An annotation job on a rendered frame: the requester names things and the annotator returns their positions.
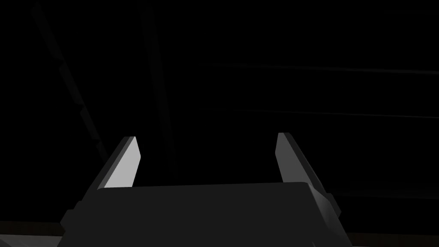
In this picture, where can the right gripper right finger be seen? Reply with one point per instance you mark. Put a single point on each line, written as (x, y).
(291, 164)

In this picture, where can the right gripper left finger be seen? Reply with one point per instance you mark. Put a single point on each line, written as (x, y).
(122, 168)

